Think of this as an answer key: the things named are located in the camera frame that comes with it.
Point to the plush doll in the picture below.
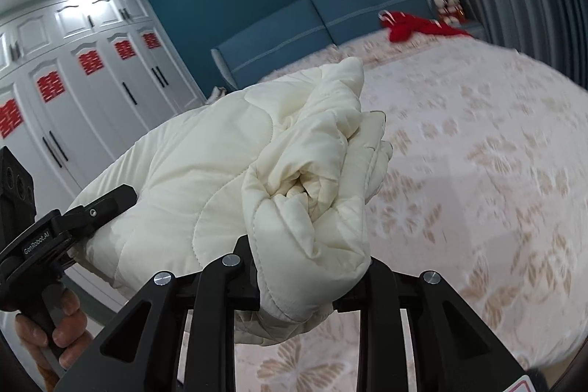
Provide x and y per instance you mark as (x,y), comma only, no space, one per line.
(455,8)
(439,6)

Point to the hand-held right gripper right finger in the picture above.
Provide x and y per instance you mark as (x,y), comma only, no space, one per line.
(381,286)

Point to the white panelled wardrobe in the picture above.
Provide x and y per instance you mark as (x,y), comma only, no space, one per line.
(92,116)

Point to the pink floral bedspread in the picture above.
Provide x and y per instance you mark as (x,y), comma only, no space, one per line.
(482,153)

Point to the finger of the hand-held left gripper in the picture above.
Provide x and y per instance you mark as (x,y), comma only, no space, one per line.
(103,203)

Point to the person's left hand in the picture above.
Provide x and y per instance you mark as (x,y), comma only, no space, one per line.
(69,327)

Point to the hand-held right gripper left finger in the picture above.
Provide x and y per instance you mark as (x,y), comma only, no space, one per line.
(246,284)

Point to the red cloth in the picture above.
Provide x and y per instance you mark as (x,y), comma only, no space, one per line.
(413,27)

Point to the red paper door decal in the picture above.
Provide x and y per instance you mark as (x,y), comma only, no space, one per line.
(123,50)
(50,86)
(10,118)
(151,40)
(90,62)

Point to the blue padded headboard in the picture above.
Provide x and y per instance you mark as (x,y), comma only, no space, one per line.
(294,34)

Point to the cream cloth pile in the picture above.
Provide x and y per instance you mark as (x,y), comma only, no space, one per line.
(217,94)

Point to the cream quilted jacket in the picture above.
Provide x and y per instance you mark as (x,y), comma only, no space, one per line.
(220,180)

